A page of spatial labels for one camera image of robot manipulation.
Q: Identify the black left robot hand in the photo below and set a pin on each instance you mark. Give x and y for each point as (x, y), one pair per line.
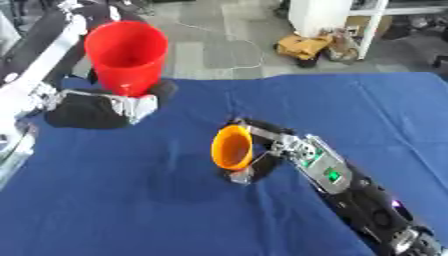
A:
(87, 111)

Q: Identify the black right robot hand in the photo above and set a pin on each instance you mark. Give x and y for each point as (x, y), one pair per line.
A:
(265, 133)

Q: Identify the orange plastic cup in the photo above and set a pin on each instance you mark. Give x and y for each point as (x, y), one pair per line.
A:
(231, 147)

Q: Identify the red plastic cup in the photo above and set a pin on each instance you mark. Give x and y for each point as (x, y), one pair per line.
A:
(125, 56)

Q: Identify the silver and black right robot arm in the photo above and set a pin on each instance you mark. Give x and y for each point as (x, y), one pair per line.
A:
(356, 190)

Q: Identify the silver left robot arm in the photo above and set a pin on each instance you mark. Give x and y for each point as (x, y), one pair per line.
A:
(35, 76)

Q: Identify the white cabinet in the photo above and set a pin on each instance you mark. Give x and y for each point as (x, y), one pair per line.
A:
(335, 18)

